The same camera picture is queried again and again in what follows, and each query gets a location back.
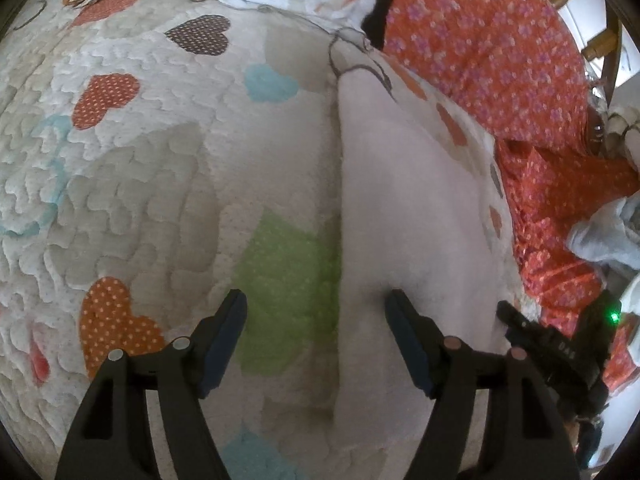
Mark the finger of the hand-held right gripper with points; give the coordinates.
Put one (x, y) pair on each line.
(520, 330)

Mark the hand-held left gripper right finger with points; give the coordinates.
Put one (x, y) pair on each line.
(407, 340)

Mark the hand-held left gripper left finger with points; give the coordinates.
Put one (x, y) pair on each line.
(225, 345)

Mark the white fleece zip jacket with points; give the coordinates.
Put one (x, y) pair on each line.
(400, 200)

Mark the light blue cloth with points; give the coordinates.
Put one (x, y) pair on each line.
(600, 235)

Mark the orange floral cloth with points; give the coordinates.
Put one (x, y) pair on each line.
(555, 200)

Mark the heart patterned quilt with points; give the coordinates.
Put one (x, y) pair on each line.
(150, 185)

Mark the white crumpled cloth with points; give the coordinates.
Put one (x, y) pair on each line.
(625, 127)

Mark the orange floral pillow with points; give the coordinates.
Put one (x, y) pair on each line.
(480, 45)

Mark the wooden spindle headboard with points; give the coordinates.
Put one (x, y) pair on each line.
(607, 50)

